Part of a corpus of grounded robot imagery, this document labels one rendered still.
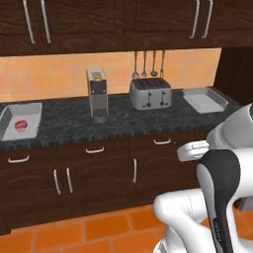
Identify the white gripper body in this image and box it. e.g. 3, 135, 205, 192
176, 139, 211, 163

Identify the grey tupperware container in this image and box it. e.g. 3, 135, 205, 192
0, 102, 43, 142
182, 86, 229, 115

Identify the red raw steak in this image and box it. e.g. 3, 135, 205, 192
13, 120, 30, 133

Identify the dark wood base cupboard door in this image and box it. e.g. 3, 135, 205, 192
0, 167, 64, 231
61, 157, 130, 220
127, 149, 207, 207

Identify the dark wood drawer front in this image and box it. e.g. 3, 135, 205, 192
127, 130, 207, 160
57, 137, 130, 166
0, 144, 59, 172

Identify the silver four-slot toaster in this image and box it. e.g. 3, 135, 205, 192
128, 77, 173, 112

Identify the hanging metal utensil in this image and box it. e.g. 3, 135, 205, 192
140, 50, 148, 78
150, 50, 158, 77
159, 50, 167, 79
131, 50, 140, 80

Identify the dark wood tall cabinet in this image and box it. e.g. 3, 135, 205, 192
213, 46, 253, 106

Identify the silver coffee machine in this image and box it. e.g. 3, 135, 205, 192
85, 65, 110, 124

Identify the silver drawer handle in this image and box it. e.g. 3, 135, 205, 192
152, 137, 173, 146
7, 154, 31, 164
85, 145, 106, 155

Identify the silver base cupboard handle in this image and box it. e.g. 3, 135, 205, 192
131, 158, 138, 184
65, 167, 74, 195
52, 168, 62, 196

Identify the silver wall cupboard handle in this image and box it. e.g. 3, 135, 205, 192
189, 0, 202, 41
22, 0, 37, 44
40, 0, 52, 44
201, 0, 214, 40

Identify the dark wood wall cupboard door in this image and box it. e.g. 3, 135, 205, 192
124, 0, 203, 51
201, 0, 253, 47
37, 0, 127, 54
0, 0, 39, 56

